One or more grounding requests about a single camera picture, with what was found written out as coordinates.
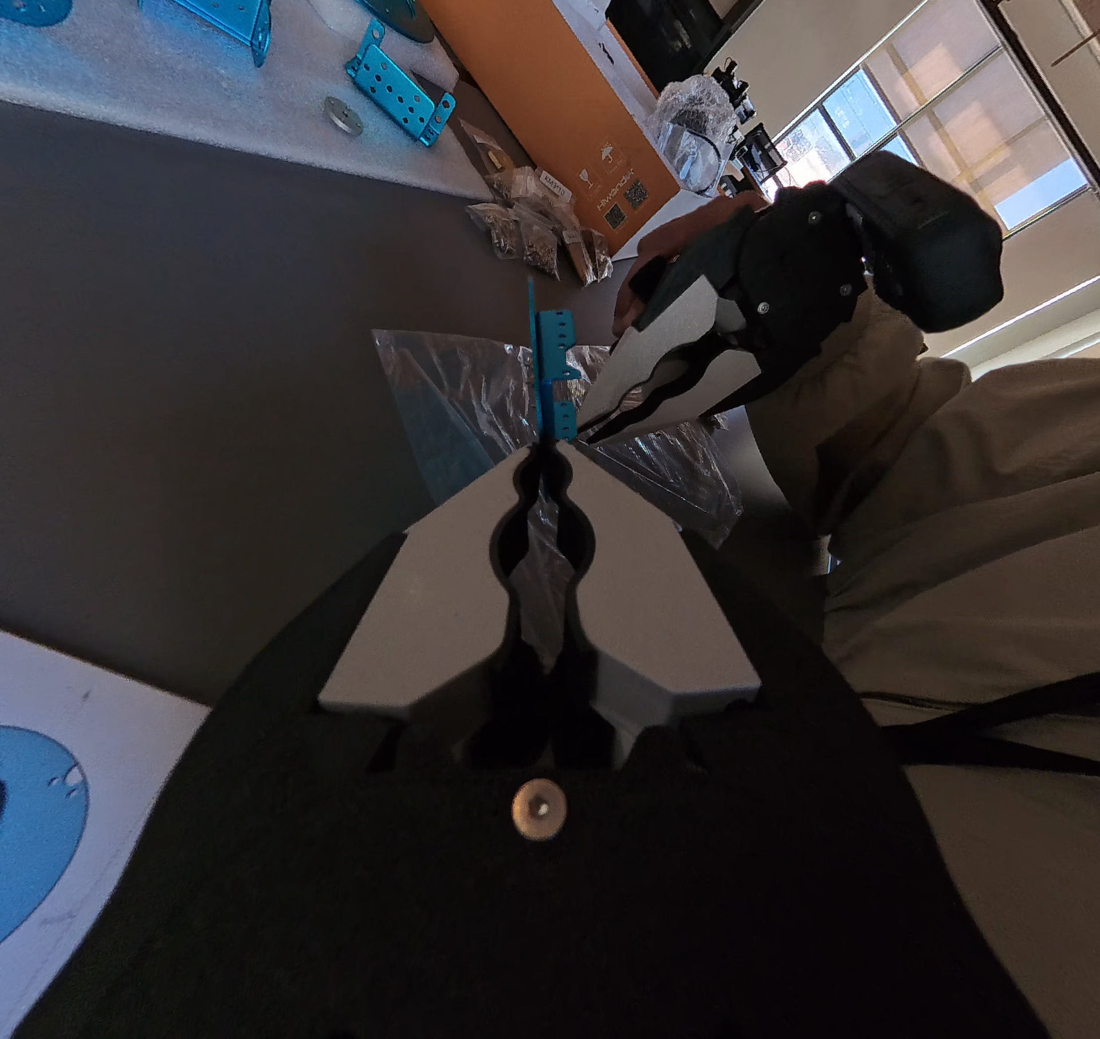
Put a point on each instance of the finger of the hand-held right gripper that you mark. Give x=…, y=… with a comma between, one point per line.
x=713, y=386
x=653, y=351

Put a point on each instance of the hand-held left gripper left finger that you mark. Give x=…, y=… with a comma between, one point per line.
x=421, y=626

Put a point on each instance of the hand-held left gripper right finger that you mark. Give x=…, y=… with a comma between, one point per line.
x=662, y=618

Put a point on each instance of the blue metal servo bracket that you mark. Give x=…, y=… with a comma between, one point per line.
x=554, y=343

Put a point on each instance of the clear plastic bag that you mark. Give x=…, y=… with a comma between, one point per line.
x=447, y=403

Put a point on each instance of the person's right forearm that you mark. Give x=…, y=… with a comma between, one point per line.
x=842, y=420

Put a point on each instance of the grey desk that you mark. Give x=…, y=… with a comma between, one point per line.
x=215, y=368

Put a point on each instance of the person's right hand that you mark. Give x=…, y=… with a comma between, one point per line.
x=670, y=239

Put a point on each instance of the pile of screw bags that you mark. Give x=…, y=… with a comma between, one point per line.
x=533, y=231

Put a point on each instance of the bubble wrap bundle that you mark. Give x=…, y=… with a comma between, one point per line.
x=692, y=128

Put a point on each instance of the gridded window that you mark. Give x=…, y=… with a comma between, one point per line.
x=945, y=93

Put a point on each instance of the black monitor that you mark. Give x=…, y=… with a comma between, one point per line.
x=662, y=7

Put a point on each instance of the person's beige jacket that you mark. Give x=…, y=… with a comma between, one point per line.
x=988, y=540

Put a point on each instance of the white instruction manual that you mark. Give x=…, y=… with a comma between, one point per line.
x=103, y=712

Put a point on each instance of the orange white cardboard box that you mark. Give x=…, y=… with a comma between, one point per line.
x=516, y=50

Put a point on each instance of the silver round flange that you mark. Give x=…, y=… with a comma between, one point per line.
x=344, y=115

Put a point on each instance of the white foam sheet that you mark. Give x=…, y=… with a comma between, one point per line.
x=129, y=85

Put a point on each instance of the long blue perforated bracket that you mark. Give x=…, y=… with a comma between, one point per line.
x=400, y=89

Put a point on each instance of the small blue angled bracket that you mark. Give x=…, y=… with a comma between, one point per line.
x=215, y=3

